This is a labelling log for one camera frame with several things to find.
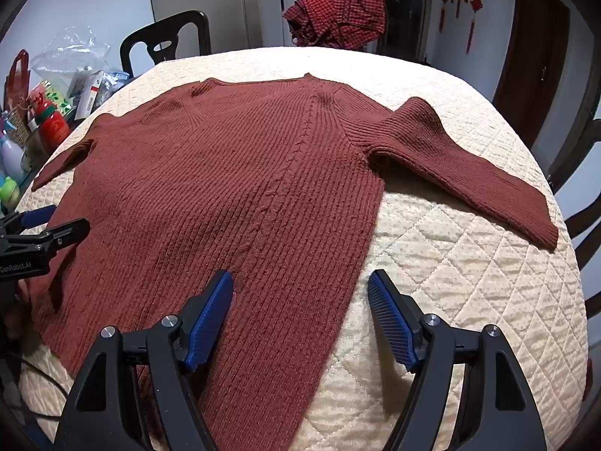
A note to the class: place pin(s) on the green toy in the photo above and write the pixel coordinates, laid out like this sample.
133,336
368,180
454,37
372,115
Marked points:
9,191

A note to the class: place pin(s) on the clear plastic bag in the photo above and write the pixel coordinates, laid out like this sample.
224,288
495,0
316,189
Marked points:
65,54

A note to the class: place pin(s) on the blue and white packets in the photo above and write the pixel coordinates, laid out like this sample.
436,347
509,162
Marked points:
115,80

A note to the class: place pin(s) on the red bottle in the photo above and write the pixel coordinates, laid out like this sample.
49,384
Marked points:
51,127

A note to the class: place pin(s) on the black chair with oval cutout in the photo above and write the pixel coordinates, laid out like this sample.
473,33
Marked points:
188,33

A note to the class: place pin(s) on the beige quilted table cover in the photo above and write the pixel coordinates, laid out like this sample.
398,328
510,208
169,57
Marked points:
469,272

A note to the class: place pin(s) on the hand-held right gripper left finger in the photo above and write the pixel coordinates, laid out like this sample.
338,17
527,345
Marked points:
211,319

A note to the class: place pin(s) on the red checked cloth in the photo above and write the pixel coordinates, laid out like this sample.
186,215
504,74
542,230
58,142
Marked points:
335,19

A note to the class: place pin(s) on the white bottle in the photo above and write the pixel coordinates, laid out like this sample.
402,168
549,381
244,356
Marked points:
10,155

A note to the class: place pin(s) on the dark wooden chair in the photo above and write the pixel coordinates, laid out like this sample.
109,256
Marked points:
580,150
587,230

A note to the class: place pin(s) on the white box with red stripe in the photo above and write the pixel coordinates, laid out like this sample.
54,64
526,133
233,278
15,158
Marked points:
87,94

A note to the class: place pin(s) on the green and red packet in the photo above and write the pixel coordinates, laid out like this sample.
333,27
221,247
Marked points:
54,96

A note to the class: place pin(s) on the grey cabinet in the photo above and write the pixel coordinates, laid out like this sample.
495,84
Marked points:
211,0

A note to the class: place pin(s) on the dark brown door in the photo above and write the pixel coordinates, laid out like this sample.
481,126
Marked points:
530,51

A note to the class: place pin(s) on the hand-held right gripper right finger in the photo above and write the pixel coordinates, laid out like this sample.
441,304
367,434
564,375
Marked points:
389,319

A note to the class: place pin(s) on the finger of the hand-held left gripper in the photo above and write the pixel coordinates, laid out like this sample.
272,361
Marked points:
37,216
65,234

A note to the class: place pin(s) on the red gift bag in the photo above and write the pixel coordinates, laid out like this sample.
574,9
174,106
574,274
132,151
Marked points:
16,84

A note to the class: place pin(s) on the rust brown knit sweater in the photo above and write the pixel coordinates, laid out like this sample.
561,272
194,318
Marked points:
225,174

